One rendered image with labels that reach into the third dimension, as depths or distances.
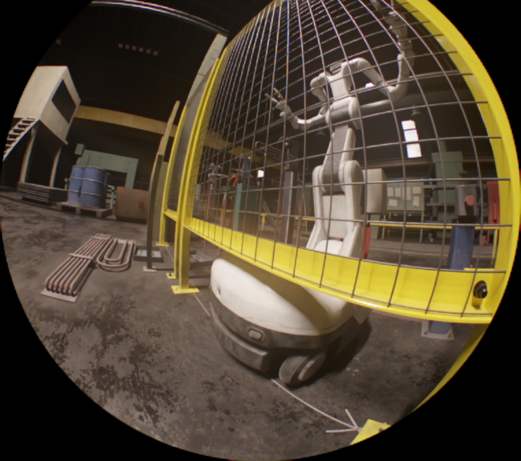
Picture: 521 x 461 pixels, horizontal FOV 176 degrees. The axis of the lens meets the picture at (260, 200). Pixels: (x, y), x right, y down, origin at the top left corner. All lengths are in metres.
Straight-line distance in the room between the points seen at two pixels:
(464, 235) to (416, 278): 0.64
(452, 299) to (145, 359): 0.72
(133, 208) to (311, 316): 3.77
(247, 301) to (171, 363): 0.36
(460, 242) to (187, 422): 1.05
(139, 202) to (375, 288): 3.87
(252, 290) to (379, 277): 0.27
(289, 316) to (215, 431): 0.36
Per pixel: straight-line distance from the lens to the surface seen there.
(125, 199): 3.90
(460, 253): 0.90
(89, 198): 4.23
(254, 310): 0.40
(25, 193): 5.47
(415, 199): 6.23
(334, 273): 0.30
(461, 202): 0.87
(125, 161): 10.65
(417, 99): 10.04
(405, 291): 0.28
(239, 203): 1.66
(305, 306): 0.37
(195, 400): 0.55
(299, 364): 0.48
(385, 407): 0.64
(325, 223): 0.87
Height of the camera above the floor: 0.50
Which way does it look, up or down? 5 degrees up
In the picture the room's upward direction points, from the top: 6 degrees clockwise
